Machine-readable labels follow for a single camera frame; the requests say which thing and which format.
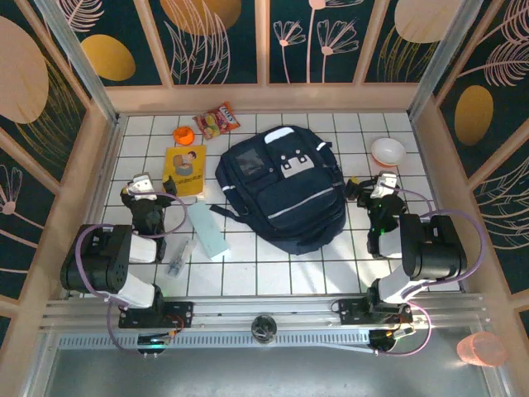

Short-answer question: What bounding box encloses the yellow book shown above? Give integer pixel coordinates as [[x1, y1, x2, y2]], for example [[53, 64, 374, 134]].
[[164, 144, 207, 199]]

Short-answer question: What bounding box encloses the light blue pencil case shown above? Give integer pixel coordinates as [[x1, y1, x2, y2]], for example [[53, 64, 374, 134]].
[[186, 201, 231, 261]]

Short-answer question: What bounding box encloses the clear plastic pen packet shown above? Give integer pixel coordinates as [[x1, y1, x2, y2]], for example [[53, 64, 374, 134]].
[[165, 238, 198, 277]]

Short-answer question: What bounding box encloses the navy blue backpack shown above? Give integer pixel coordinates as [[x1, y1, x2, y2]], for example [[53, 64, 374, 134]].
[[209, 126, 348, 256]]

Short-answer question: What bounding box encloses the red yellow snack bag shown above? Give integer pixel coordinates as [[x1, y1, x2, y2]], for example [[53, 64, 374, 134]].
[[192, 101, 241, 141]]

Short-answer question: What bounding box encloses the white bowl orange outside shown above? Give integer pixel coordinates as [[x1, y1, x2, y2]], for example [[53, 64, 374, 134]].
[[370, 137, 407, 168]]

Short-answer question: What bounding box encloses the small orange cup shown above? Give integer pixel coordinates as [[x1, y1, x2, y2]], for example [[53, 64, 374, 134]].
[[172, 125, 196, 146]]

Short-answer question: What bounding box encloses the right black controller box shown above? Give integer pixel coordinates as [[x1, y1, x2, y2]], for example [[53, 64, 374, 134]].
[[369, 326, 417, 356]]

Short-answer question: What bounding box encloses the black controller box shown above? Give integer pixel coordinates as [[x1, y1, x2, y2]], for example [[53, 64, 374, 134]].
[[136, 332, 174, 356], [369, 326, 417, 356]]

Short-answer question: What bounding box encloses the left black controller box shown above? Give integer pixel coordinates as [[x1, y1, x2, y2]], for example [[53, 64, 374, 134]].
[[136, 332, 174, 356]]

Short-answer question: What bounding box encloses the black round knob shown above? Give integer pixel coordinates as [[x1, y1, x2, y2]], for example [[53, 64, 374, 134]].
[[250, 314, 278, 344]]

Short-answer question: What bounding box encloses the translucent pink cup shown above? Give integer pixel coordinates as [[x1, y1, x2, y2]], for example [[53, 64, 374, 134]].
[[456, 330, 508, 367]]

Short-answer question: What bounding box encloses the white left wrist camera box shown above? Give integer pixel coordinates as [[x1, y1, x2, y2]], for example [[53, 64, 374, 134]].
[[126, 173, 159, 203]]

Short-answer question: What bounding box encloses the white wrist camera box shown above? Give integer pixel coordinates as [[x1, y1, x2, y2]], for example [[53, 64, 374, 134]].
[[126, 173, 159, 203], [370, 172, 398, 200]]

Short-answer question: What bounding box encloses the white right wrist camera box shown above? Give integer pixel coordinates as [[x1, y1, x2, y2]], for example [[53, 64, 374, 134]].
[[370, 172, 398, 200]]

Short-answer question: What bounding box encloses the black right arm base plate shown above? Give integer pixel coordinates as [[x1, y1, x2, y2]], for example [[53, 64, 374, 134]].
[[338, 296, 414, 327]]

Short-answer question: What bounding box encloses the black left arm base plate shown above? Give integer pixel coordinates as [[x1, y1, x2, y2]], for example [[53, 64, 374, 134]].
[[118, 300, 195, 330]]

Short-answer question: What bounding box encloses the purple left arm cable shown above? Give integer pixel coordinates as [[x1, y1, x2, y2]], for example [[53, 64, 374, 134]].
[[75, 181, 189, 356]]

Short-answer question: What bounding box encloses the aluminium mounting rail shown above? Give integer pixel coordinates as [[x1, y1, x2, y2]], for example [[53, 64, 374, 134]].
[[39, 292, 493, 332]]

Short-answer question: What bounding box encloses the slotted metal cable tray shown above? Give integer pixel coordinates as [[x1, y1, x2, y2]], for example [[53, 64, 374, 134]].
[[55, 330, 373, 352]]

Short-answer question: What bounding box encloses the aluminium frame post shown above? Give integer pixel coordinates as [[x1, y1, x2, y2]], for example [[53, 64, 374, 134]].
[[32, 0, 122, 125], [407, 0, 484, 121]]

